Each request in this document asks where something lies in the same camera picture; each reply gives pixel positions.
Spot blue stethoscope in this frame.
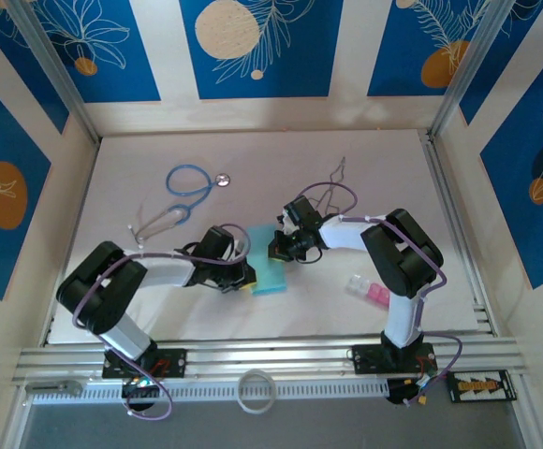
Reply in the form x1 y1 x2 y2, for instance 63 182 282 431
128 163 232 252

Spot pink clear pill organizer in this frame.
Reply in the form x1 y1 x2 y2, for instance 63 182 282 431
345 274 392 310

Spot white tape roll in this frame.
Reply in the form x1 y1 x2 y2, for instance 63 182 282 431
237 369 278 415

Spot black board with yellow arrows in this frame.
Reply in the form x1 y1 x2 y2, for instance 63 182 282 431
448 369 519 403

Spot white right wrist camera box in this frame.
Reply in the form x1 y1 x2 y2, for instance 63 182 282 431
275 212 299 238

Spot thin black camera cable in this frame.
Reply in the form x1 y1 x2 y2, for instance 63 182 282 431
297 247 327 266

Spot metal wire forceps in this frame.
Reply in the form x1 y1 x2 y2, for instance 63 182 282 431
316 156 347 214

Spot aluminium cross rail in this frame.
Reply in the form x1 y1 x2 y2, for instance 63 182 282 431
11 334 528 387

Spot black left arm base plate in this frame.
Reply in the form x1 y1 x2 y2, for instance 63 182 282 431
101 348 188 380

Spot white slotted cable duct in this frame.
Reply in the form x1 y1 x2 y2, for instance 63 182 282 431
27 378 389 406

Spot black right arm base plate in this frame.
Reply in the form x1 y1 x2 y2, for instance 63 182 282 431
351 343 437 375

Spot aluminium side rail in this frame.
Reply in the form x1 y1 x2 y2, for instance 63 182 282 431
423 130 497 336

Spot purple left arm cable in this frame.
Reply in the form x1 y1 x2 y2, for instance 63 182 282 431
72 223 253 420

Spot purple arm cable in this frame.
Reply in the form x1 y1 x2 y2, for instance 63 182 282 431
72 223 253 420
297 181 464 408

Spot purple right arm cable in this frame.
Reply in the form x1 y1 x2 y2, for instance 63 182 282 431
297 181 464 408

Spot yellow plug wire bundle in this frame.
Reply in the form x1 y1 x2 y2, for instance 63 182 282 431
386 376 441 409

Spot aluminium frame post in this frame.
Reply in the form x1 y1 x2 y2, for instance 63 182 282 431
428 0 519 139
7 0 102 144

